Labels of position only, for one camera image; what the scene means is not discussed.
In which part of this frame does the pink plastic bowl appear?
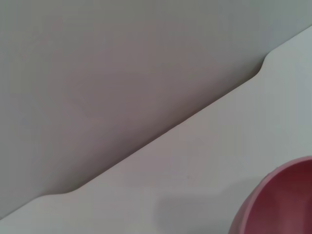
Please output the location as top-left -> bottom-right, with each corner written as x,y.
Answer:
227,156 -> 312,234

